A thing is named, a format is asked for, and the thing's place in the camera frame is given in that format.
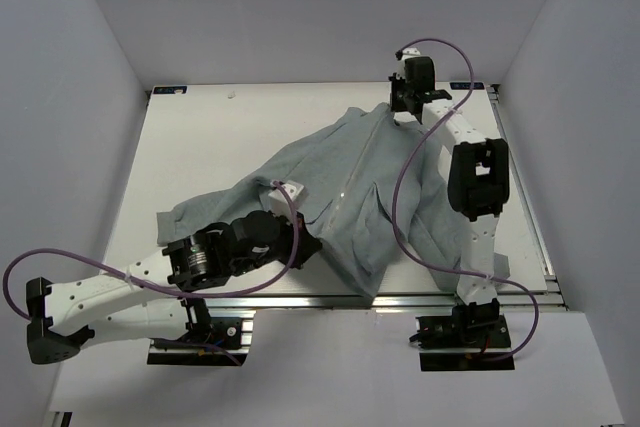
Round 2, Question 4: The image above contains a right blue table sticker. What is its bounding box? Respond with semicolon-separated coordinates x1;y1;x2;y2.
449;82;485;91

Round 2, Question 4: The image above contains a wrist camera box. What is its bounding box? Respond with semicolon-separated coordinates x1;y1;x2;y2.
395;47;422;78
268;180;308;220

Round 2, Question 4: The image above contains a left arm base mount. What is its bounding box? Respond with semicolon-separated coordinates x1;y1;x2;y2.
147;299;249;367

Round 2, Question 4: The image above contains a purple cable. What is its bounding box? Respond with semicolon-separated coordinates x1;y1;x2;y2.
392;37;541;362
2;180;304;366

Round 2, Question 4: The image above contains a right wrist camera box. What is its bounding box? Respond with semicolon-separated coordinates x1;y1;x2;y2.
395;47;422;78

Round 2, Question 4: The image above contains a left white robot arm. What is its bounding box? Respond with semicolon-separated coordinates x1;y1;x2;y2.
26;211;322;365

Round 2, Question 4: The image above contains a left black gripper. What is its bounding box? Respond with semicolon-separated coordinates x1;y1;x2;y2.
231;209;322;278

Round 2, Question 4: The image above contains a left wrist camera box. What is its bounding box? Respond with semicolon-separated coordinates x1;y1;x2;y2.
268;180;308;220

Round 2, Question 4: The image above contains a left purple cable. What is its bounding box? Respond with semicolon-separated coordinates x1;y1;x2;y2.
2;180;304;366

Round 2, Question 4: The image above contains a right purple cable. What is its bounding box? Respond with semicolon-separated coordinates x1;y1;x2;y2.
392;37;541;362

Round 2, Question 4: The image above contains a blue table sticker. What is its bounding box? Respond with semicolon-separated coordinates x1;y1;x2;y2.
449;82;485;91
152;85;187;95

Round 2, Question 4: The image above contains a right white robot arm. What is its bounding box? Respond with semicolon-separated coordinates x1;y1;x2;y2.
390;48;510;306

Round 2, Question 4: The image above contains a left blue table sticker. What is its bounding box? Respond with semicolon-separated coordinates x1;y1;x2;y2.
152;85;187;95

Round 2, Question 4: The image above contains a grey zip-up jacket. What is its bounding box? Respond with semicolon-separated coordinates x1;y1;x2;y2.
157;104;464;297

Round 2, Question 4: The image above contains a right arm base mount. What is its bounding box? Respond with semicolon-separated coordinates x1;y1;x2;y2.
409;299;515;373

